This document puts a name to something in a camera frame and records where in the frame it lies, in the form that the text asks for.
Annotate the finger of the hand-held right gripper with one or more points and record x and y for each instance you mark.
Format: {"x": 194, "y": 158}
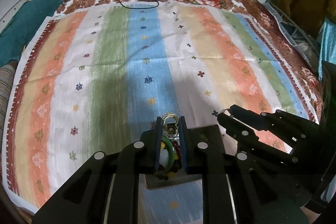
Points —
{"x": 244, "y": 138}
{"x": 278, "y": 124}

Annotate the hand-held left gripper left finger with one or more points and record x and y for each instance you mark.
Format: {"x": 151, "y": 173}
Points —
{"x": 157, "y": 146}

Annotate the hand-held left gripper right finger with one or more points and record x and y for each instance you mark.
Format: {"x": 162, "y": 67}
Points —
{"x": 184, "y": 146}

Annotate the green jade bangle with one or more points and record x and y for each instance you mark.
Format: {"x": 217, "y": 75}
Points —
{"x": 172, "y": 158}

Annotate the silver metal charm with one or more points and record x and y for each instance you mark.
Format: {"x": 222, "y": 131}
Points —
{"x": 170, "y": 123}

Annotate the jewelry box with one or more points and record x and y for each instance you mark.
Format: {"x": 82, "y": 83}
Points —
{"x": 210, "y": 134}

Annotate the light blue cloth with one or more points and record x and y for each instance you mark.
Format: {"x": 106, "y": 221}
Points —
{"x": 327, "y": 37}

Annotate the pastel striped cloth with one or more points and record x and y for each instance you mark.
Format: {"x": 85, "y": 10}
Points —
{"x": 118, "y": 69}

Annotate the grey patterned cloth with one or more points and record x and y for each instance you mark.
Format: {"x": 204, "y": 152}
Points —
{"x": 288, "y": 27}

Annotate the striped pillow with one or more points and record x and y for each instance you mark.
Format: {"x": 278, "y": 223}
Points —
{"x": 6, "y": 82}

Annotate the teal cloth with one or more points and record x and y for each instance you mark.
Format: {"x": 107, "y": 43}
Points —
{"x": 26, "y": 24}

